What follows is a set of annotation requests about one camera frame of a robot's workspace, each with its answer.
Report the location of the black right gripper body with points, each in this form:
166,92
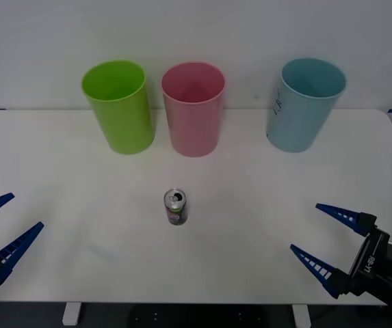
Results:
373,273

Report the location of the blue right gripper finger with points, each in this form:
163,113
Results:
319,268
348,218

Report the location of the black drink can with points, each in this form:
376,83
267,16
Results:
176,213

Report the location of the white table leg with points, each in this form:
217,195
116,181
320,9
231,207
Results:
301,316
71,313

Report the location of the pale blue plastic bin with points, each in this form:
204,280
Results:
295,126

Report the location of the yellow-green plastic bin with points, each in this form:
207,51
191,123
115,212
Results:
124,126

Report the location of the pink plastic bin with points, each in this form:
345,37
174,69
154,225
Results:
194,130

